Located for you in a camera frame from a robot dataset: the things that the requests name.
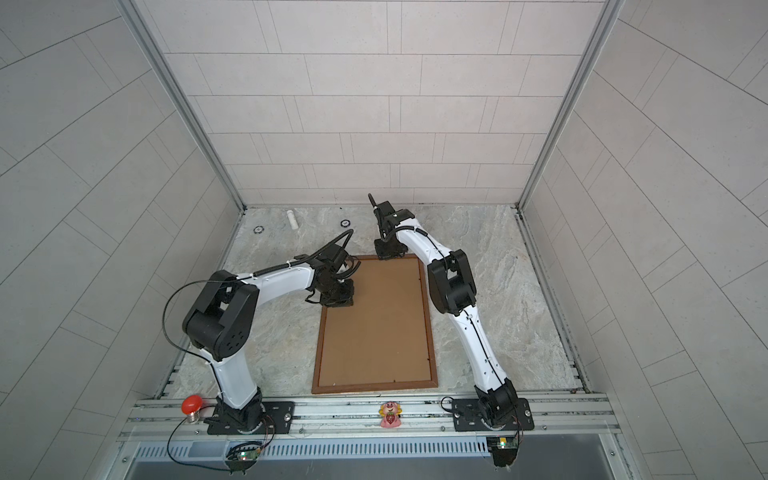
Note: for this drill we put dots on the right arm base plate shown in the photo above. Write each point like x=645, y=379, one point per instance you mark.
x=467, y=417

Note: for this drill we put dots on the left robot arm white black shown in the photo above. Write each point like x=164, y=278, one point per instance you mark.
x=220, y=320

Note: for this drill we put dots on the white cylinder tube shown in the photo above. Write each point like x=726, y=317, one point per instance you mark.
x=292, y=219

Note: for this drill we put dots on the left circuit board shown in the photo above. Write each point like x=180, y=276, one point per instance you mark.
x=240, y=458

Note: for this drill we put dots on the right circuit board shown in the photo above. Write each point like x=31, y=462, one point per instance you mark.
x=503, y=450

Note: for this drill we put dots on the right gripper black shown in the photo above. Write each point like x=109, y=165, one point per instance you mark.
x=384, y=253

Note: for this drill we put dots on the brown wooden picture frame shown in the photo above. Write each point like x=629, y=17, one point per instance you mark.
x=316, y=384

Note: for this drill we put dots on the brown backing board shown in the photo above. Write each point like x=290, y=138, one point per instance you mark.
x=378, y=324

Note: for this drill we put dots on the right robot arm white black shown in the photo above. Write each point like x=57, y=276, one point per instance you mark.
x=452, y=290

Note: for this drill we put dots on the red emergency stop button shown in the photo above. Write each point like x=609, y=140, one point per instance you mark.
x=191, y=408

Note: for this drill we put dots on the pink toy figurine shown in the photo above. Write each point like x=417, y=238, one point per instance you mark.
x=390, y=413

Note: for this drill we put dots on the circuit board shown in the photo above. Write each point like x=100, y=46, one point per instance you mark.
x=503, y=450
x=240, y=458

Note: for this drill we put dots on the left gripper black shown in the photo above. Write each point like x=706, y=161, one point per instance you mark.
x=347, y=299

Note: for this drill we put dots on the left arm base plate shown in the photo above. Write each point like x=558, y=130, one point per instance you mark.
x=279, y=415

